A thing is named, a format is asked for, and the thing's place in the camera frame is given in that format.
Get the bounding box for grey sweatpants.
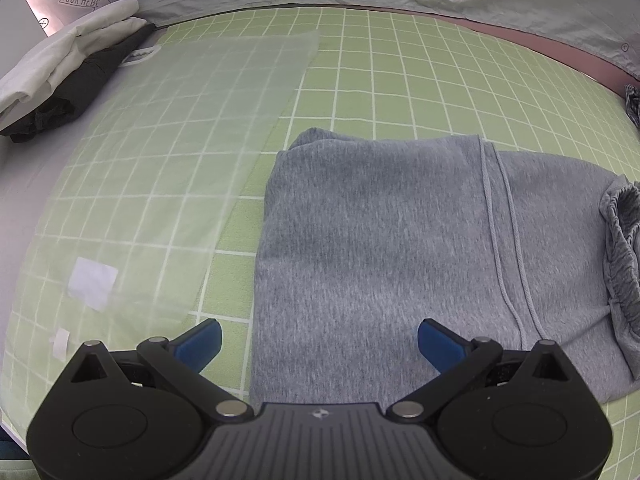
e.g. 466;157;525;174
250;129;639;405

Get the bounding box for translucent plastic zipper bag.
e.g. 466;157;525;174
0;28;321;361

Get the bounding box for black folded garment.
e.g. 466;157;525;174
1;23;156;143

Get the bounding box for green grid cutting mat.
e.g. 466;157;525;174
0;5;640;480

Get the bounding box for white folded garment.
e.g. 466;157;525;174
1;0;146;129

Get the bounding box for blue plaid shirt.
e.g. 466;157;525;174
625;84;640;130

